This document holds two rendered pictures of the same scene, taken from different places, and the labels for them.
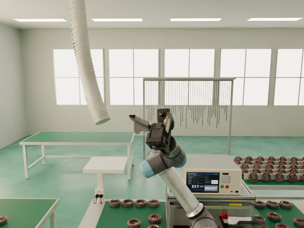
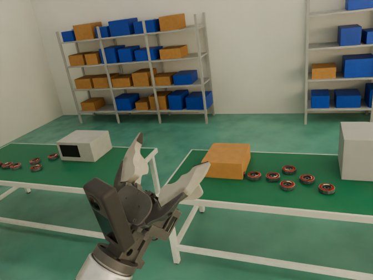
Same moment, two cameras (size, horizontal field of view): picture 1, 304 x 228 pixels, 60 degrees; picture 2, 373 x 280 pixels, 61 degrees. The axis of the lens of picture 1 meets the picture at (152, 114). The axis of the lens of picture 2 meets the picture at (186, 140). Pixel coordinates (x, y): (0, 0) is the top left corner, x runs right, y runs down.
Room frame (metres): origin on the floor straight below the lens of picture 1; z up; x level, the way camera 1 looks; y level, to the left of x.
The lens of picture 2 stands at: (1.30, 0.21, 2.13)
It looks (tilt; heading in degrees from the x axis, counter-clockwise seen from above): 23 degrees down; 202
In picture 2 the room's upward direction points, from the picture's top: 8 degrees counter-clockwise
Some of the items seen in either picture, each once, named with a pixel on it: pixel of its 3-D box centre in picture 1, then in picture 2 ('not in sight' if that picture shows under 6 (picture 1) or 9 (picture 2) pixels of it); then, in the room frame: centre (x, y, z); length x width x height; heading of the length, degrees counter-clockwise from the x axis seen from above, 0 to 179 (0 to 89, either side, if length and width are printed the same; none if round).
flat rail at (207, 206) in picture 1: (211, 206); not in sight; (1.91, -0.46, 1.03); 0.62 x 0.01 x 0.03; 89
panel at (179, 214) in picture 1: (207, 209); not in sight; (2.06, -0.47, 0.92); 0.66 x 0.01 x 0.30; 89
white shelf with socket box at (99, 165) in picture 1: (107, 185); not in sight; (2.41, 0.43, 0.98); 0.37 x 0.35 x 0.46; 89
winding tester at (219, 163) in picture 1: (208, 172); not in sight; (2.13, -0.48, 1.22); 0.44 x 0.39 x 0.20; 89
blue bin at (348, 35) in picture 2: not in sight; (348, 34); (-4.43, 0.87, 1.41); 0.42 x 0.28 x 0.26; 1
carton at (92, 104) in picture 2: not in sight; (92, 104); (-4.54, -4.28, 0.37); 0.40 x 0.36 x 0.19; 179
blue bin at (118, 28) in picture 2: not in sight; (124, 26); (-4.51, -3.09, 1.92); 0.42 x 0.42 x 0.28; 0
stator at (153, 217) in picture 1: (154, 218); not in sight; (2.17, -0.03, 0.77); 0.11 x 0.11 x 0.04
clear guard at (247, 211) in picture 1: (239, 212); not in sight; (1.81, -0.65, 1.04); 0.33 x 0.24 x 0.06; 179
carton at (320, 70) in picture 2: not in sight; (323, 70); (-4.44, 0.52, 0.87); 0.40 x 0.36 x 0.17; 179
